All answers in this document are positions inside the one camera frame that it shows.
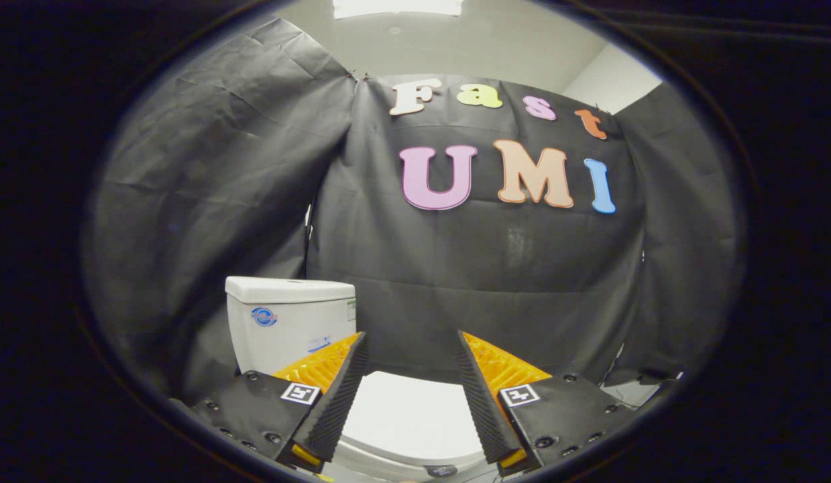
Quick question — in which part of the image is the white toilet lid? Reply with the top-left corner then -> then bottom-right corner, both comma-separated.
331,371 -> 488,478

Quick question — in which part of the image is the white toilet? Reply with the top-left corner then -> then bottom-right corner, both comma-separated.
225,276 -> 496,481

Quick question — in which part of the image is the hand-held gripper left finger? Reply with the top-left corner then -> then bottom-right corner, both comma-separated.
187,331 -> 370,474

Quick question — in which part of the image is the black backdrop cloth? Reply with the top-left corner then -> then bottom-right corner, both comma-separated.
83,17 -> 741,403

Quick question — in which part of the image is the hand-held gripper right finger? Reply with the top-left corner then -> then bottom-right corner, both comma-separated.
455,329 -> 641,477

